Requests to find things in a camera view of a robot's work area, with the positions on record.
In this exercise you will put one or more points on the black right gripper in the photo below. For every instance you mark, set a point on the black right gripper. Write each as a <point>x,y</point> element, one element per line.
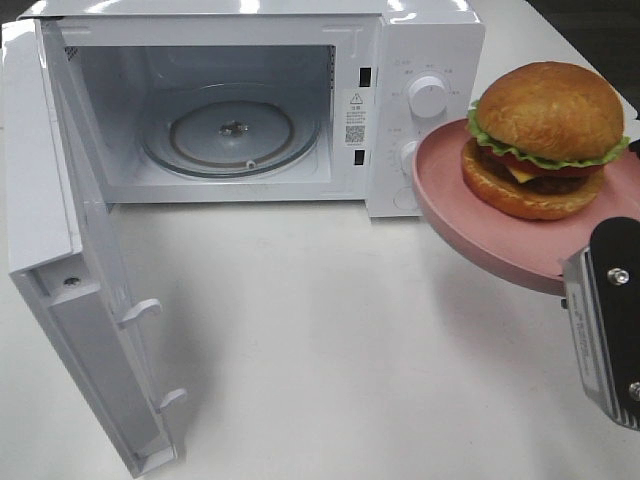
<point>635,147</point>

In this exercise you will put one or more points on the burger with lettuce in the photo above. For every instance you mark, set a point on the burger with lettuce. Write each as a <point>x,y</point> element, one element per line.
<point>542,136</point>

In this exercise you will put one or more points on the pink round plate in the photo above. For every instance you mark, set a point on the pink round plate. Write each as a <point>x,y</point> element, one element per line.
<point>524,252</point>

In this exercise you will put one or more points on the white microwave knob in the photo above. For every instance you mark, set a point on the white microwave knob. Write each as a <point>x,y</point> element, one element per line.
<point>406,156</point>
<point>427,96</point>

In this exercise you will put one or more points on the white round door button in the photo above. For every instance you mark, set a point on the white round door button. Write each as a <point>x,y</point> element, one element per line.
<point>405,199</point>

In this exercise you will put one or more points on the white microwave door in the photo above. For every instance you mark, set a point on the white microwave door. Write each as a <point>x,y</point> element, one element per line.
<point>63,254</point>

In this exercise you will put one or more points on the white warning label sticker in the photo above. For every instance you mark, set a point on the white warning label sticker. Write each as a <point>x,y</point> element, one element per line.
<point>355,108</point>

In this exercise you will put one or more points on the white microwave oven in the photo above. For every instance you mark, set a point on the white microwave oven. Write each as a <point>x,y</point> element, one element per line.
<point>130,51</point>

